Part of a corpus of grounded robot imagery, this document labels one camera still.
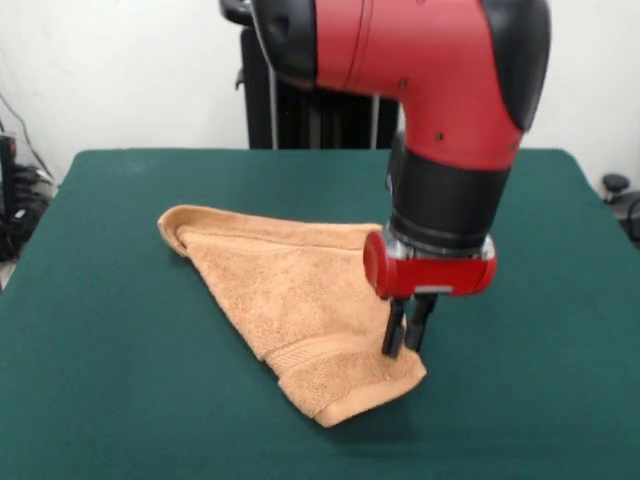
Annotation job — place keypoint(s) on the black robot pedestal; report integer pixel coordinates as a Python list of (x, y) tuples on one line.
[(310, 120)]

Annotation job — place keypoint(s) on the dark green table cloth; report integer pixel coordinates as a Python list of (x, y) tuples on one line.
[(125, 350)]

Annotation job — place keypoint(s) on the black box with red light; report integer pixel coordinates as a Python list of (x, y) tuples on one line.
[(7, 165)]

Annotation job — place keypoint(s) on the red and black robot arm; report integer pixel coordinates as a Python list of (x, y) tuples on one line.
[(425, 65)]

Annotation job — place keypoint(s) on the black office chair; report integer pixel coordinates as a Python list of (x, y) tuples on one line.
[(625, 205)]

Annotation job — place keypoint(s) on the tan terry towel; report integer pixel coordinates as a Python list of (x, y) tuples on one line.
[(280, 295)]

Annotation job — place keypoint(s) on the black bag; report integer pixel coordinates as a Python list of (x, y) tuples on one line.
[(17, 230)]

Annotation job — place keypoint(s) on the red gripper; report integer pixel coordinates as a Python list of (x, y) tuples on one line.
[(435, 275)]

